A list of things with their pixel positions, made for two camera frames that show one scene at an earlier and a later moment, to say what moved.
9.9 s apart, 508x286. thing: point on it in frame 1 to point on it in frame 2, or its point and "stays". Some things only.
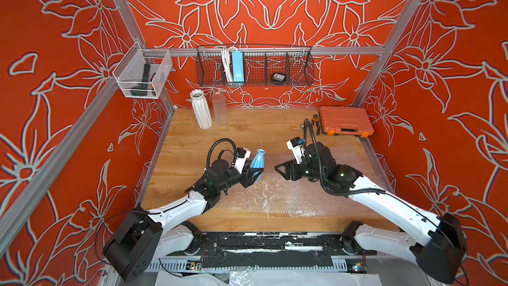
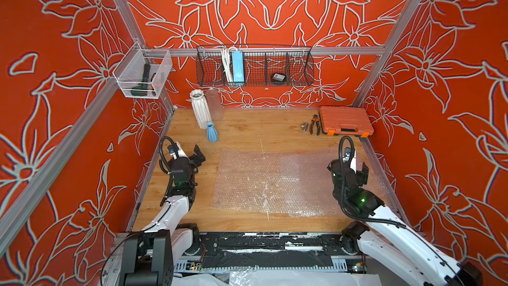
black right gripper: (290, 166) to (362, 175)
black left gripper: (249, 180) to (200, 159)
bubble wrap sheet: (273, 193) stays
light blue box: (237, 66) stays
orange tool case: (346, 120) stays
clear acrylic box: (142, 73) stays
